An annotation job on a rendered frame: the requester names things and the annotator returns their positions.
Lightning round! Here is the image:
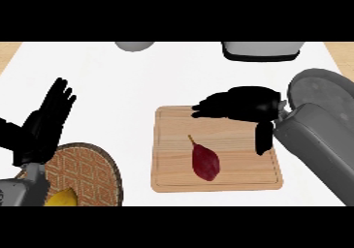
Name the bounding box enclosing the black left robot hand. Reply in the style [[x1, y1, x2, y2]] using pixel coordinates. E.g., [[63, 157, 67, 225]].
[[0, 77, 78, 168]]

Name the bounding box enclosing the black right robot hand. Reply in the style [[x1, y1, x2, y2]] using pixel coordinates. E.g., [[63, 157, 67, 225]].
[[192, 85, 285, 156]]

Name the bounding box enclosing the wooden cutting board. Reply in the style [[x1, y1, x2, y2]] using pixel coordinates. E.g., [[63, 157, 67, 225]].
[[152, 105, 286, 194]]

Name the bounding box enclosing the dark red pear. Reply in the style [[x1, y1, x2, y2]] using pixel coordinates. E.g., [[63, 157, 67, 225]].
[[187, 134, 221, 182]]

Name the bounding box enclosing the grey and black appliance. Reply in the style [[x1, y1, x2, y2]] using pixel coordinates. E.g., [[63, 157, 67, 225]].
[[220, 42, 306, 62]]

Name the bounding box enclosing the yellow banana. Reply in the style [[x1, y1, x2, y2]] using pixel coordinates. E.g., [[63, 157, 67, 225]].
[[44, 187, 81, 207]]

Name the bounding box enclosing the grey rounded object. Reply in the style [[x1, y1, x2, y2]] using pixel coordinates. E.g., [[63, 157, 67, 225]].
[[113, 42, 156, 52]]

